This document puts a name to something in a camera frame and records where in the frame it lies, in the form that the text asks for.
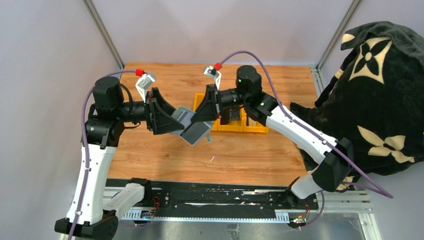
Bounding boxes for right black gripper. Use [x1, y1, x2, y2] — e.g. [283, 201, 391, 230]
[191, 84, 250, 123]

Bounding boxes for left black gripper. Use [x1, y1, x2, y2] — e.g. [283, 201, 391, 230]
[115, 88, 185, 134]

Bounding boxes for green leather card holder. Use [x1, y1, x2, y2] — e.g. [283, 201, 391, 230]
[171, 106, 214, 146]

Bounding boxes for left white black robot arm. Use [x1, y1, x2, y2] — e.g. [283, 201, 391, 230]
[54, 73, 184, 240]

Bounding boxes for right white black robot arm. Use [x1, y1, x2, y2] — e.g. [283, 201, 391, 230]
[191, 64, 353, 209]

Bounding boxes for black cards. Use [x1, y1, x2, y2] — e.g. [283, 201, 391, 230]
[220, 106, 240, 125]

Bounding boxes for middle yellow plastic bin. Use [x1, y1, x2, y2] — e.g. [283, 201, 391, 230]
[212, 106, 244, 132]

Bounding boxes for right yellow plastic bin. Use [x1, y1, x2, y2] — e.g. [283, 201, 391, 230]
[242, 112, 270, 134]

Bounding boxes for black floral blanket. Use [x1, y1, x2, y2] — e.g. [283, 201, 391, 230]
[289, 21, 424, 176]

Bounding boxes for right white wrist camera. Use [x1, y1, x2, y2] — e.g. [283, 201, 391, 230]
[203, 65, 222, 90]

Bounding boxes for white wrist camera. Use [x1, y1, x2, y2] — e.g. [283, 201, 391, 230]
[203, 65, 222, 90]
[135, 72, 157, 102]

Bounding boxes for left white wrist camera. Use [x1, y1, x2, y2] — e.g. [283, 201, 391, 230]
[135, 72, 157, 102]

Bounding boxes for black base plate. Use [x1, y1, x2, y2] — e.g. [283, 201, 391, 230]
[120, 180, 320, 220]

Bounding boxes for aluminium frame rail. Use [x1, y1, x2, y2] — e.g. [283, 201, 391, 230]
[59, 185, 383, 240]

